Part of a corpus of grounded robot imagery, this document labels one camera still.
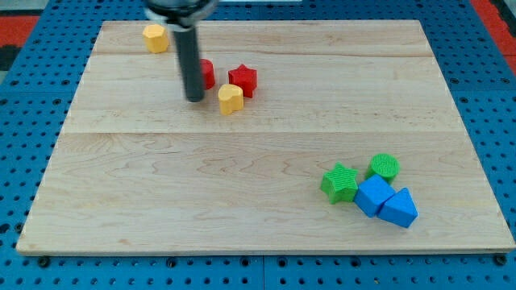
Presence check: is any yellow heart block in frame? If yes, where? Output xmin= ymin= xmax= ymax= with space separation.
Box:
xmin=218 ymin=84 xmax=244 ymax=115

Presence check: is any blue cube block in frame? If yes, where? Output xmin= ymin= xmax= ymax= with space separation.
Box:
xmin=354 ymin=175 xmax=396 ymax=218

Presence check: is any yellow hexagon block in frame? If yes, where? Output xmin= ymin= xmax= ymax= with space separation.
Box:
xmin=142 ymin=24 xmax=169 ymax=53

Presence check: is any light wooden board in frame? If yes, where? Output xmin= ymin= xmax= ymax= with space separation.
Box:
xmin=17 ymin=20 xmax=515 ymax=256

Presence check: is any silver robot tool mount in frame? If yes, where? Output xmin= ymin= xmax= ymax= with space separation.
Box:
xmin=143 ymin=0 xmax=219 ymax=29

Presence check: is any red round block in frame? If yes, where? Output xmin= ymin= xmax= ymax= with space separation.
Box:
xmin=200 ymin=59 xmax=215 ymax=90

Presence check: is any green cylinder block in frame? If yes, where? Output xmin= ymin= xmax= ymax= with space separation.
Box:
xmin=365 ymin=153 xmax=401 ymax=184

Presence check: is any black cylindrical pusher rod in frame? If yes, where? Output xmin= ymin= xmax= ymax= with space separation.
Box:
xmin=173 ymin=26 xmax=205 ymax=102

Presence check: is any red star block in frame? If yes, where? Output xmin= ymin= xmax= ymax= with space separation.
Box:
xmin=228 ymin=64 xmax=257 ymax=98

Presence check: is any blue triangle block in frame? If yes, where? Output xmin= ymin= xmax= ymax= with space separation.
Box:
xmin=377 ymin=188 xmax=418 ymax=228

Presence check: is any green star block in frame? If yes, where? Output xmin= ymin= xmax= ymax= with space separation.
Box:
xmin=320 ymin=162 xmax=358 ymax=205

